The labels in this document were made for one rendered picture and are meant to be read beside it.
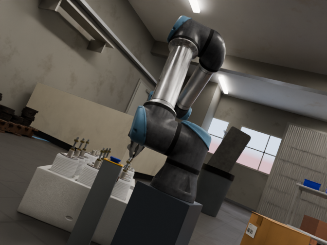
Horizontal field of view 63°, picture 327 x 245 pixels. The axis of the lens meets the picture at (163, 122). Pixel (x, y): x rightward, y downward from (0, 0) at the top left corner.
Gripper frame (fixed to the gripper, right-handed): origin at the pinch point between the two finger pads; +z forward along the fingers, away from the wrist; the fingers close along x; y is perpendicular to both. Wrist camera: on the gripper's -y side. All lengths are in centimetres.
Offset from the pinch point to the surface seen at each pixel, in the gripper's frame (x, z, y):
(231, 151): -391, -77, 255
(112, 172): 27.1, 6.8, -34.6
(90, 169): 26.3, 10.8, -15.8
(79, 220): 30, 26, -32
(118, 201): 15.2, 17.5, -26.9
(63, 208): 30.3, 27.6, -16.9
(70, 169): 31.9, 13.8, -10.5
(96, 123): -76, -15, 239
